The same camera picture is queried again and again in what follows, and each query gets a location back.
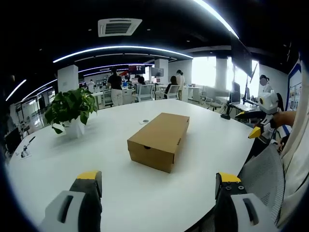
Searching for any person's beige shirt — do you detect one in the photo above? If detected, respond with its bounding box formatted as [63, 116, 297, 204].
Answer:
[275, 58, 309, 229]

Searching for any small black white desk clamp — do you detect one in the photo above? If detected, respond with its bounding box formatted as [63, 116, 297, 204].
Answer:
[20, 136, 37, 159]

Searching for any black cable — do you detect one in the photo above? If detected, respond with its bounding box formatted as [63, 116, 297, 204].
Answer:
[276, 92, 285, 113]

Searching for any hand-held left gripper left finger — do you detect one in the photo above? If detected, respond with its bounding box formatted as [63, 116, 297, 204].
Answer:
[38, 170, 103, 232]

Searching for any white mesh office chair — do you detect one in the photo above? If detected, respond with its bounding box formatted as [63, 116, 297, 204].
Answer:
[166, 85, 181, 100]
[135, 84, 155, 102]

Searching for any green potted plant white pot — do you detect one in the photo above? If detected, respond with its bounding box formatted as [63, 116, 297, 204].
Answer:
[44, 87, 98, 140]

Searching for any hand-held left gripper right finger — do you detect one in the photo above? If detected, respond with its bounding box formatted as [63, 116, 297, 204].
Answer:
[214, 172, 279, 232]

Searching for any brown cardboard shoe box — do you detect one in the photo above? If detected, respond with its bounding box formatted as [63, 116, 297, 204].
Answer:
[127, 112, 190, 174]

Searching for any white ceiling air conditioner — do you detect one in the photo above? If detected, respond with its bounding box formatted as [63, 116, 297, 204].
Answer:
[97, 17, 143, 38]

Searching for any dark computer monitor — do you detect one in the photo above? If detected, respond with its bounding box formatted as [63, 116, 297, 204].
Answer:
[231, 81, 241, 105]

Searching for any grey mesh office chair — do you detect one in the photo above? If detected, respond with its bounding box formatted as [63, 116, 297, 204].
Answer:
[237, 144, 286, 219]

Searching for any wall poster board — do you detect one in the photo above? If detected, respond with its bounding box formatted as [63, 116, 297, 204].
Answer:
[288, 81, 303, 110]

